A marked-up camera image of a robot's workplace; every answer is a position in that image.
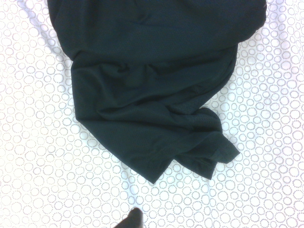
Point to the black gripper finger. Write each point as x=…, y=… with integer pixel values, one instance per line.
x=133, y=219

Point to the black garment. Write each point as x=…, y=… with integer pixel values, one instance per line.
x=152, y=90

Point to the white bed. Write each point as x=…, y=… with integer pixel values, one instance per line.
x=35, y=142

